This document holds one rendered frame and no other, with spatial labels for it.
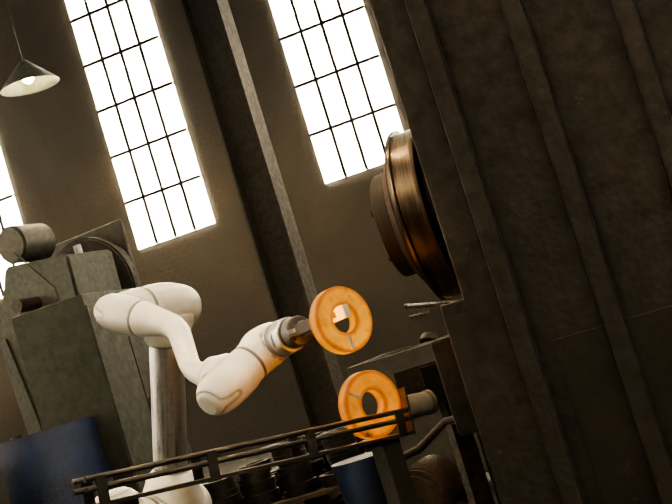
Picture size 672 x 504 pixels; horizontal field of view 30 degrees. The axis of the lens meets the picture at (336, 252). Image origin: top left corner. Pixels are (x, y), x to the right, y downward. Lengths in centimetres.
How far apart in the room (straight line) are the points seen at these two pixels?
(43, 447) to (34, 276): 483
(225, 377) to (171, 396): 65
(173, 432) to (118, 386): 305
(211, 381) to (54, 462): 355
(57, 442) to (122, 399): 44
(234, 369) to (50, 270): 811
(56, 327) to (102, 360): 31
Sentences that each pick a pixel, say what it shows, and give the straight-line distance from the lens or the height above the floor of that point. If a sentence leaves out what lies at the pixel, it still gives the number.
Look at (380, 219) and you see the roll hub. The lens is 320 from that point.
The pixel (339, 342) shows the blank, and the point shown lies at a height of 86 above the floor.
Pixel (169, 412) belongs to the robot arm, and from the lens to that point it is 366.
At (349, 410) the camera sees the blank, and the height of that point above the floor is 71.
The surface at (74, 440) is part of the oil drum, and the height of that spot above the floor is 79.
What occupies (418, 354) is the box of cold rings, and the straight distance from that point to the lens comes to 576.
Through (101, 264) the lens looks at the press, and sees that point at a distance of 1126.
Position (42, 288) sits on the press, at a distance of 1116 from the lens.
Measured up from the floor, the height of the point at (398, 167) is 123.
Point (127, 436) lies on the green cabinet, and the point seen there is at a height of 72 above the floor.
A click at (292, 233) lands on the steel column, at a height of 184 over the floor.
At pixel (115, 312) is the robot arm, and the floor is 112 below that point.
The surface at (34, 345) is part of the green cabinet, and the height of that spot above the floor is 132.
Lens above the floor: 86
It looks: 4 degrees up
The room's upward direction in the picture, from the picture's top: 17 degrees counter-clockwise
